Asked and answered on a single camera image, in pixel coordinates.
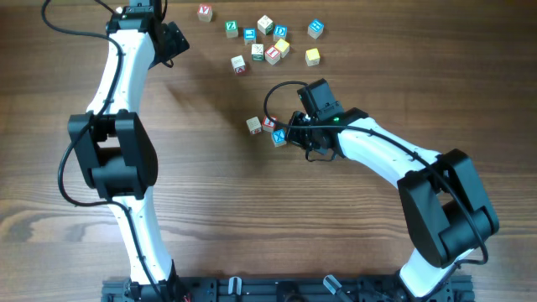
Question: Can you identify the blue S wooden block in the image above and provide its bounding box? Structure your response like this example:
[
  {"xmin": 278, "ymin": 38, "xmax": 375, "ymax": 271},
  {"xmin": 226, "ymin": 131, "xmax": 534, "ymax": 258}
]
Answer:
[{"xmin": 243, "ymin": 28, "xmax": 257, "ymax": 45}]

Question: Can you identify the white red wooden block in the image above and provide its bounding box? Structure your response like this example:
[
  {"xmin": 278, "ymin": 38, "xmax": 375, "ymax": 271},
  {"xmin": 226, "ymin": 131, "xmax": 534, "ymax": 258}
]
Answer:
[{"xmin": 231, "ymin": 55, "xmax": 246, "ymax": 75}]

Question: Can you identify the blue symbol wooden block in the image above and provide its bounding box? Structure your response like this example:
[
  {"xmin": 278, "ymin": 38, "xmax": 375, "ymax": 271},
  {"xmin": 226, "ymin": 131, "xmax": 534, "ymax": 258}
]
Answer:
[{"xmin": 308, "ymin": 18, "xmax": 325, "ymax": 39}]

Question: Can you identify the blue X wooden block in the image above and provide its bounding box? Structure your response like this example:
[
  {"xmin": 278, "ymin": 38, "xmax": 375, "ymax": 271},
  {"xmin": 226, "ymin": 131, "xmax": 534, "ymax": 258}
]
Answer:
[{"xmin": 271, "ymin": 129, "xmax": 287, "ymax": 148}]

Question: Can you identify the green picture wooden block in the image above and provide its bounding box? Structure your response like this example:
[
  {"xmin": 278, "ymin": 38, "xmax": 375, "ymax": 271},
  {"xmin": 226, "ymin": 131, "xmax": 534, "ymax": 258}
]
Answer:
[{"xmin": 251, "ymin": 44, "xmax": 264, "ymax": 61}]

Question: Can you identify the red V wooden block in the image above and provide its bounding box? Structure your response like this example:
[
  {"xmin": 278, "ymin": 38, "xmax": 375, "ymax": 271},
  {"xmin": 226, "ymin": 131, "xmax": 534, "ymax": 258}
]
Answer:
[{"xmin": 197, "ymin": 3, "xmax": 213, "ymax": 22}]

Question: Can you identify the white green wooden block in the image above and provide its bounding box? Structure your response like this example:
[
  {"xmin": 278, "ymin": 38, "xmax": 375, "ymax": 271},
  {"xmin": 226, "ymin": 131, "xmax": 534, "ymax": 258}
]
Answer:
[{"xmin": 257, "ymin": 15, "xmax": 274, "ymax": 35}]

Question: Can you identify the yellow wooden block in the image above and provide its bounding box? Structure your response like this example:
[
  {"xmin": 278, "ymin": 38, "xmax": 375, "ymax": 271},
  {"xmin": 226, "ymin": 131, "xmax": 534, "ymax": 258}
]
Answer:
[
  {"xmin": 305, "ymin": 48, "xmax": 321, "ymax": 67},
  {"xmin": 274, "ymin": 39, "xmax": 290, "ymax": 58}
]

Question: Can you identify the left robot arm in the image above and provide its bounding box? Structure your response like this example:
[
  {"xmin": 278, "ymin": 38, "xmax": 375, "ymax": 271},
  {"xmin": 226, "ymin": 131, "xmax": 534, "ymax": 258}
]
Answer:
[{"xmin": 65, "ymin": 1, "xmax": 191, "ymax": 301}]

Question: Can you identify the yellow wooden block centre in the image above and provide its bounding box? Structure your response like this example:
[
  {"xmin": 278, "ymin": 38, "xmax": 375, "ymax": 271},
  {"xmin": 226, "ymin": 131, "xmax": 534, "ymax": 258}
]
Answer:
[{"xmin": 274, "ymin": 39, "xmax": 290, "ymax": 58}]

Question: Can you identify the red I wooden block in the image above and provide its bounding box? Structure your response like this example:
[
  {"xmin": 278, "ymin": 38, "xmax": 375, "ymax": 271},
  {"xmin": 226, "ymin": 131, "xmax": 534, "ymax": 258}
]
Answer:
[{"xmin": 262, "ymin": 117, "xmax": 276, "ymax": 133}]

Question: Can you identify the blue D wooden block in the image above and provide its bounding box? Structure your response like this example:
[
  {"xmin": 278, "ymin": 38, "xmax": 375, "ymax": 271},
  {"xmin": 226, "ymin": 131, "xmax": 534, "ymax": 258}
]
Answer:
[{"xmin": 273, "ymin": 24, "xmax": 288, "ymax": 42}]

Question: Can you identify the green Z wooden block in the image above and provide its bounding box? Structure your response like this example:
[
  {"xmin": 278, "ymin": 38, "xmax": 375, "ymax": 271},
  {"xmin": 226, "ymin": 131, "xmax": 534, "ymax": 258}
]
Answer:
[{"xmin": 225, "ymin": 20, "xmax": 238, "ymax": 39}]

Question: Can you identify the red framed I block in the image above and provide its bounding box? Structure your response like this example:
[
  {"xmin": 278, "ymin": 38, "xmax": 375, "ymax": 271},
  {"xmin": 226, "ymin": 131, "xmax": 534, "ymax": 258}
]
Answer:
[{"xmin": 264, "ymin": 45, "xmax": 281, "ymax": 65}]

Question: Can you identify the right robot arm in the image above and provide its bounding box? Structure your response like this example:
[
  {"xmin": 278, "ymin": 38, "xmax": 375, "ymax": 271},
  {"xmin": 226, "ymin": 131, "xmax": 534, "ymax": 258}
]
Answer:
[{"xmin": 286, "ymin": 79, "xmax": 499, "ymax": 301}]

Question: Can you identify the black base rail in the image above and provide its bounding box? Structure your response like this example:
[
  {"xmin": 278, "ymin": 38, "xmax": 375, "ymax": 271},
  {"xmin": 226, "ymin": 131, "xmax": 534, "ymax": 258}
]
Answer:
[{"xmin": 101, "ymin": 275, "xmax": 476, "ymax": 302}]

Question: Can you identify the white number wooden block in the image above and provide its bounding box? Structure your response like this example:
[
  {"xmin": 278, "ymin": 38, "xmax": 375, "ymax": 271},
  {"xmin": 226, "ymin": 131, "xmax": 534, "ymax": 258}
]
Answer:
[{"xmin": 246, "ymin": 117, "xmax": 263, "ymax": 135}]

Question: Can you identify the yellow wooden block right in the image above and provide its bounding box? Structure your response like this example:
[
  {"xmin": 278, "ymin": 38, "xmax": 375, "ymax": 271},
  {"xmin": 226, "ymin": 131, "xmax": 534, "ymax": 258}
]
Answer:
[{"xmin": 305, "ymin": 48, "xmax": 321, "ymax": 67}]

